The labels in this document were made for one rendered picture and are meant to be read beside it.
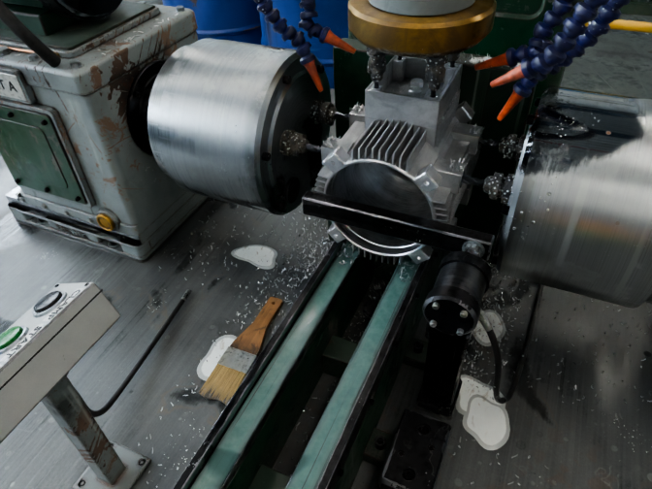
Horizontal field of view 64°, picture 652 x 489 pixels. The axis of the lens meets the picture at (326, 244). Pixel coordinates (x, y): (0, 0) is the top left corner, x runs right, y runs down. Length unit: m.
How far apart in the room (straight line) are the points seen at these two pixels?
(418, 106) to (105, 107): 0.46
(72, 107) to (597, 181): 0.72
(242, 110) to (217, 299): 0.34
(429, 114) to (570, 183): 0.20
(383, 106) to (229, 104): 0.21
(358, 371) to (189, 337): 0.32
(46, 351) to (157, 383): 0.30
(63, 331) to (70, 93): 0.42
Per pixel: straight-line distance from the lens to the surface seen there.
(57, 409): 0.63
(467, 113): 0.80
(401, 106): 0.71
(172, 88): 0.80
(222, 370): 0.81
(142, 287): 0.98
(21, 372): 0.56
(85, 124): 0.89
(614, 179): 0.63
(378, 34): 0.65
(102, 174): 0.94
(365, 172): 0.84
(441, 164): 0.70
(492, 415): 0.78
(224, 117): 0.74
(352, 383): 0.64
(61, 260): 1.10
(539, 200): 0.63
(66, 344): 0.58
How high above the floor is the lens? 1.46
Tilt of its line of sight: 42 degrees down
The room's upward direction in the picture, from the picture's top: 3 degrees counter-clockwise
